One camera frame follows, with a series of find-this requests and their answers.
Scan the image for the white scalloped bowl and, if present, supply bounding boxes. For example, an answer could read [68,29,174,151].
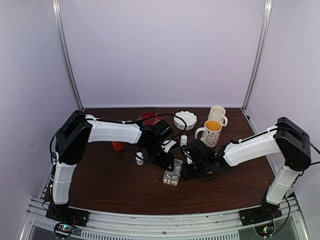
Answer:
[173,111,198,131]

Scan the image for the clear plastic pill organizer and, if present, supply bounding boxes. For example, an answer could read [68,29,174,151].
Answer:
[162,159,183,186]

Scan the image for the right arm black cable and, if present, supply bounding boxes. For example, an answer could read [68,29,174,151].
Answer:
[274,124,320,233]

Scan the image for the orange pill bottle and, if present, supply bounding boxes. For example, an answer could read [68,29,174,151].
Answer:
[112,141,124,152]

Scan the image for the left aluminium frame post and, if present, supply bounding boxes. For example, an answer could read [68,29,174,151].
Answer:
[52,0,84,111]

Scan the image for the white pills in organizer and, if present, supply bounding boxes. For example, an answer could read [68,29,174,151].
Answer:
[162,165,182,186]

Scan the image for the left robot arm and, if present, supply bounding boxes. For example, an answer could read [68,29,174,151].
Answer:
[49,110,174,222]

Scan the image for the aluminium frame post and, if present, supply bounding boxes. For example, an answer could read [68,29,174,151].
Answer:
[242,0,273,112]
[52,0,84,111]

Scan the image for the floral mug yellow inside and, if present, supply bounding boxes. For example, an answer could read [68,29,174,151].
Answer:
[194,120,223,148]

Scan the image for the red floral plate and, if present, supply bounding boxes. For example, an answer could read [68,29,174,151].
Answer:
[137,112,163,126]

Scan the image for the cream textured mug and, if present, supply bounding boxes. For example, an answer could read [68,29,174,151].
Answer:
[207,105,228,127]

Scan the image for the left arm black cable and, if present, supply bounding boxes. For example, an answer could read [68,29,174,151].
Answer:
[49,113,188,161]

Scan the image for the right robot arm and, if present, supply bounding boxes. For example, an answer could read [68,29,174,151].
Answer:
[181,117,312,221]

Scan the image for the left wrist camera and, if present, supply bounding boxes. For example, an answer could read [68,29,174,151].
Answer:
[161,139,177,153]

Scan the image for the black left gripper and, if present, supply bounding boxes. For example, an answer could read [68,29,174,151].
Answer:
[143,142,175,173]

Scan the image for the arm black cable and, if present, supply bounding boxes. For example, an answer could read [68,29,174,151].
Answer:
[49,113,188,161]
[274,124,320,233]

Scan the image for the small white pill bottle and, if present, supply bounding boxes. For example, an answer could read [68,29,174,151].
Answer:
[135,152,144,166]

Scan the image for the right aluminium frame post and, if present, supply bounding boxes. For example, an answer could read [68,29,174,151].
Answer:
[242,0,273,112]

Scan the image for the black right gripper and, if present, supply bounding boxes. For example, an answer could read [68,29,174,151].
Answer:
[180,160,210,181]

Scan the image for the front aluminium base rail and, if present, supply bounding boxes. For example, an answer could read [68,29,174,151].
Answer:
[17,197,311,240]

